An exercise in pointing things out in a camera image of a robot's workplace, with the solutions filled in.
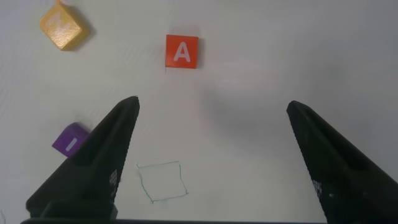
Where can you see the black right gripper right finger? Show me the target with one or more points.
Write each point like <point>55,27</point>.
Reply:
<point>345,171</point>

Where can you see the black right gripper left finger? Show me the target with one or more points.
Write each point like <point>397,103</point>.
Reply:
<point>93,168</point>

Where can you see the purple letter I block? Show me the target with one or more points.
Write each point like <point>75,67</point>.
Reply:
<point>70,141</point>

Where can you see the yellow letter block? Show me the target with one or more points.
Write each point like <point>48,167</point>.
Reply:
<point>60,26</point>

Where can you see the orange letter A block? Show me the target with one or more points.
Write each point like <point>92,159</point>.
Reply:
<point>182,51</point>

